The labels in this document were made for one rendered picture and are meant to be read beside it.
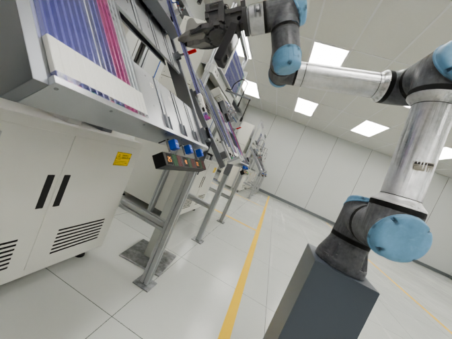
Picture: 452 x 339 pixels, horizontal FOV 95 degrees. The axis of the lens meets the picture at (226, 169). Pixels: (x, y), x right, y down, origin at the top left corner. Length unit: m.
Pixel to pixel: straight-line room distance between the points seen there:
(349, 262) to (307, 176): 7.67
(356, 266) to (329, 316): 0.16
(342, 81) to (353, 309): 0.66
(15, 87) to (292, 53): 0.55
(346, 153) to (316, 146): 1.06
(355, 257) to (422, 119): 0.40
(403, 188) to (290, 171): 7.72
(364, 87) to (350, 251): 0.50
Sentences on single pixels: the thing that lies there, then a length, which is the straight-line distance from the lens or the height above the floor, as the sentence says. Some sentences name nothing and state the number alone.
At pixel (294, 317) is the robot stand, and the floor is 0.37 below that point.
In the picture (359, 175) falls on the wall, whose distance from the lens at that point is 8.79.
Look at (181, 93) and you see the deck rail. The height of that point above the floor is 0.91.
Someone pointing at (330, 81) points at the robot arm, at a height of 1.07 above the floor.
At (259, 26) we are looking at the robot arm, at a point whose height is 1.09.
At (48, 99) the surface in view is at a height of 0.70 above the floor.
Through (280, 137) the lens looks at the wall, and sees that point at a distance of 8.43.
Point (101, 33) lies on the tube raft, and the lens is 0.59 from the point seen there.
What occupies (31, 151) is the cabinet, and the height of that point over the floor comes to 0.52.
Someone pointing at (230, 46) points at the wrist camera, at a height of 1.02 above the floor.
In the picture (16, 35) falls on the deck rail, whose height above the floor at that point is 0.76.
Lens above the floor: 0.73
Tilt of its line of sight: 3 degrees down
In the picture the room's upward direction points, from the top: 24 degrees clockwise
